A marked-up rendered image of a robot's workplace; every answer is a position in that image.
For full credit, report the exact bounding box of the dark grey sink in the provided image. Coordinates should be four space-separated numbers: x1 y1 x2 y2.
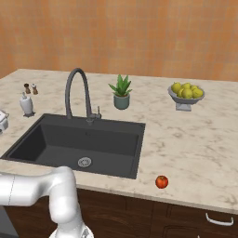
0 112 147 180

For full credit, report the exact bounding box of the dark grey curved faucet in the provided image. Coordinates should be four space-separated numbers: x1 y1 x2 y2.
64 67 102 126

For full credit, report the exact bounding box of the red apple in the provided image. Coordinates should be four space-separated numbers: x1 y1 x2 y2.
154 175 169 190

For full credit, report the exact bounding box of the white colander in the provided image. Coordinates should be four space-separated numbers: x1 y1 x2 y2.
0 110 10 135

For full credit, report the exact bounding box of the green plant in grey pot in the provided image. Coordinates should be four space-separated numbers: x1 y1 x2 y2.
108 73 134 111

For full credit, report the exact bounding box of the grey fruit bowl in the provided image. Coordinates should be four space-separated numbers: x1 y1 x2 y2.
167 86 205 112

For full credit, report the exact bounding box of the white soap dispenser bottle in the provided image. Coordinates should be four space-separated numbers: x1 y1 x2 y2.
19 91 36 118

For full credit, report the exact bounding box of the dark wood cupboard door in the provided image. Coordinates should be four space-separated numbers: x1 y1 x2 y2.
4 188 154 238

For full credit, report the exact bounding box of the dark wood drawer front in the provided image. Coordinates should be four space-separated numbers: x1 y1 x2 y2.
166 204 238 238

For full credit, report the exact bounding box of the grey dishwasher front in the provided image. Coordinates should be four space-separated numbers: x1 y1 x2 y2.
0 205 20 238

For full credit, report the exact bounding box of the white drawer handle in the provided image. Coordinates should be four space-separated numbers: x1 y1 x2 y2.
205 212 234 227

